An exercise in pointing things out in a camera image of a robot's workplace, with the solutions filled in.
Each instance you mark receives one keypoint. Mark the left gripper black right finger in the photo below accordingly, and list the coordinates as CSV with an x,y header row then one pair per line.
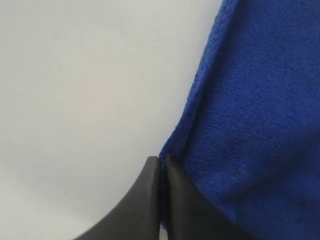
x,y
190,216

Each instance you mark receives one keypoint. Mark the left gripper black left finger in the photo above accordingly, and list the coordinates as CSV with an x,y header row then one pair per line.
x,y
137,215

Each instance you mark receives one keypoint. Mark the blue microfibre towel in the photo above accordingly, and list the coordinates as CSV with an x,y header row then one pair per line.
x,y
249,135

